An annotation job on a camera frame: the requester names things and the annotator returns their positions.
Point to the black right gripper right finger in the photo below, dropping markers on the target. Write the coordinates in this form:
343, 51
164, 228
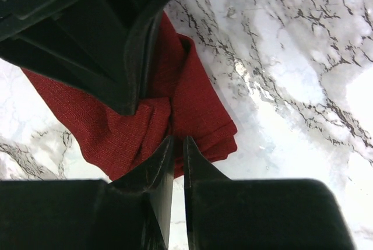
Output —
222, 213

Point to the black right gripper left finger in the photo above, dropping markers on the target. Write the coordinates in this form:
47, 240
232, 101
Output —
132, 212

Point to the dark red cloth napkin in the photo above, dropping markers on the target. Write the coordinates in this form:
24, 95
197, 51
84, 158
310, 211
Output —
180, 101

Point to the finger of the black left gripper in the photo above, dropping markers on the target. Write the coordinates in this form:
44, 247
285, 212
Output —
103, 47

